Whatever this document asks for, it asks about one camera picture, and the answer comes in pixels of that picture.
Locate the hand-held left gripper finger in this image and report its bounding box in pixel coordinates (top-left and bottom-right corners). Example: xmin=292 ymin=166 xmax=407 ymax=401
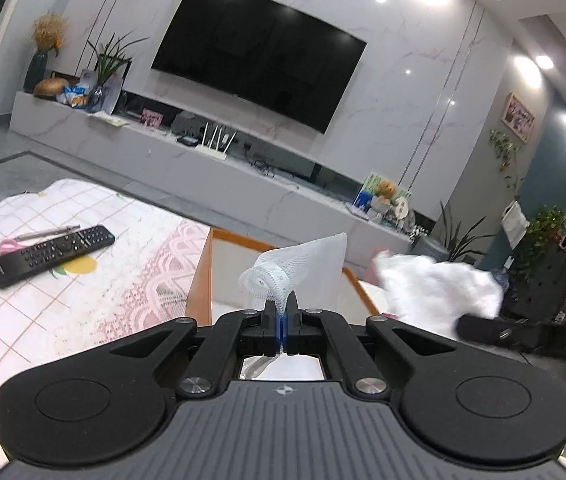
xmin=283 ymin=295 xmax=458 ymax=397
xmin=108 ymin=300 xmax=284 ymax=397

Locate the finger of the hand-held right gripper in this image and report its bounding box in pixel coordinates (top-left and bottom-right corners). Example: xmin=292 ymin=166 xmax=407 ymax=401
xmin=455 ymin=312 xmax=566 ymax=362

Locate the white mesh net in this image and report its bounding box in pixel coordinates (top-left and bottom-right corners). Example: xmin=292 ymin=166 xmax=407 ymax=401
xmin=239 ymin=231 xmax=348 ymax=378

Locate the white fluffy cloth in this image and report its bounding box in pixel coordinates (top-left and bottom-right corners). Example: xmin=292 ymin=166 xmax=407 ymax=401
xmin=372 ymin=250 xmax=504 ymax=340

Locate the orange wooden box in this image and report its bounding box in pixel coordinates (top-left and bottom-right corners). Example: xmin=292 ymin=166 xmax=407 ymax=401
xmin=187 ymin=227 xmax=381 ymax=328

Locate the dark grey cabinet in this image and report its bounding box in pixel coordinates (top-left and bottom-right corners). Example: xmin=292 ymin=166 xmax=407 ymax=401
xmin=508 ymin=245 xmax=566 ymax=321

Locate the spiky floor plant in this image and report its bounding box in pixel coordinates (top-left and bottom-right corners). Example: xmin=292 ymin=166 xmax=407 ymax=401
xmin=435 ymin=202 xmax=496 ymax=266

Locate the grey trash bin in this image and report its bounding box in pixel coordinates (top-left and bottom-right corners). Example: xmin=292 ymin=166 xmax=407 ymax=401
xmin=410 ymin=236 xmax=451 ymax=263

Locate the white hanging bag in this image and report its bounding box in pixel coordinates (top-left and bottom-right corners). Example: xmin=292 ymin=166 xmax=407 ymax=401
xmin=500 ymin=201 xmax=530 ymax=250

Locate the bushy green plant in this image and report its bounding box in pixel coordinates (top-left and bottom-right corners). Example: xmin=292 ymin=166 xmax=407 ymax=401
xmin=515 ymin=205 xmax=566 ymax=286

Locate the green picture card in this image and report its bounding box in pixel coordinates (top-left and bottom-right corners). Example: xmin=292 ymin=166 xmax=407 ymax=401
xmin=355 ymin=171 xmax=414 ymax=213

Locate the brown teddy bear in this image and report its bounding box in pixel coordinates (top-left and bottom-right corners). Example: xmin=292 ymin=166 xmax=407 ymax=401
xmin=376 ymin=180 xmax=398 ymax=206

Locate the hanging ivy plant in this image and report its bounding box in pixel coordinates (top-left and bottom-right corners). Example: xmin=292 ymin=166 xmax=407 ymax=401
xmin=488 ymin=128 xmax=524 ymax=196

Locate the white router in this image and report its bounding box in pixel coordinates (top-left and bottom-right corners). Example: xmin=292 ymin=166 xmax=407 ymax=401
xmin=195 ymin=121 xmax=238 ymax=160

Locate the white marble TV console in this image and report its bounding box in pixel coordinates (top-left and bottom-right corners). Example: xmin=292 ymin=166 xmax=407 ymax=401
xmin=10 ymin=89 xmax=414 ymax=266

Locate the checked lace tablecloth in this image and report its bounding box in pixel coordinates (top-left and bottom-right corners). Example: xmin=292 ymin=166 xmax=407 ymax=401
xmin=0 ymin=177 xmax=214 ymax=463

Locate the black remote control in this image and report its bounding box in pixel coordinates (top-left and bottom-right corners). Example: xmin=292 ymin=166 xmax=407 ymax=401
xmin=0 ymin=225 xmax=116 ymax=290

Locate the green leafy potted plant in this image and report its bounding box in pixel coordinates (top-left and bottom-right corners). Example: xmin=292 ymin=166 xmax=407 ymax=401
xmin=85 ymin=30 xmax=150 ymax=113

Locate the brown round ornament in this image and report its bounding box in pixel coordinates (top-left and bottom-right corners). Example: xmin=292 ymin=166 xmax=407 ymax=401
xmin=33 ymin=77 xmax=70 ymax=99

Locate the blue vase with dried flowers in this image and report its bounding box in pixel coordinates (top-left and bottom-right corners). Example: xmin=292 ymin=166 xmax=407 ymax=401
xmin=23 ymin=12 xmax=70 ymax=95

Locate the framed wall picture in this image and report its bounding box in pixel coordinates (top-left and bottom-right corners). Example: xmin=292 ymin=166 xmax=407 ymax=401
xmin=500 ymin=92 xmax=536 ymax=144

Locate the black wall television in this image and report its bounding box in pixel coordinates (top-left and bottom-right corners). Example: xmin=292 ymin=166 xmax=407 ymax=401
xmin=151 ymin=0 xmax=368 ymax=135

